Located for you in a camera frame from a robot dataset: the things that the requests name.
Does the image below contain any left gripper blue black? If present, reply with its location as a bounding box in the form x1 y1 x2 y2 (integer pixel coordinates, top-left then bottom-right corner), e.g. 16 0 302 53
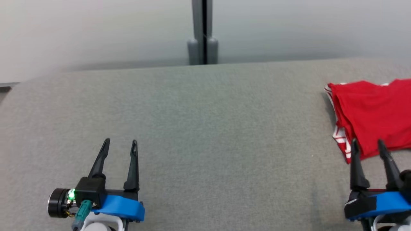
48 138 145 222

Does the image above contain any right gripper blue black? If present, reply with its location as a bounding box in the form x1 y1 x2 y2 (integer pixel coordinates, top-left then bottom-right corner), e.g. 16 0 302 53
344 138 411 222

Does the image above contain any red white sports shirt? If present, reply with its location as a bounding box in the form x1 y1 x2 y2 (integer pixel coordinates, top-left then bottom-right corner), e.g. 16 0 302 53
324 79 411 164

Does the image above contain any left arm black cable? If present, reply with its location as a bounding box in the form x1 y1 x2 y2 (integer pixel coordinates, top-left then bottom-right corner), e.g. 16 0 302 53
71 200 93 231

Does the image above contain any grey partition frame post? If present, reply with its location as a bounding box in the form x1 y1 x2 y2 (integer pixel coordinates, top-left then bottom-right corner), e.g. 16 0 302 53
187 0 219 66

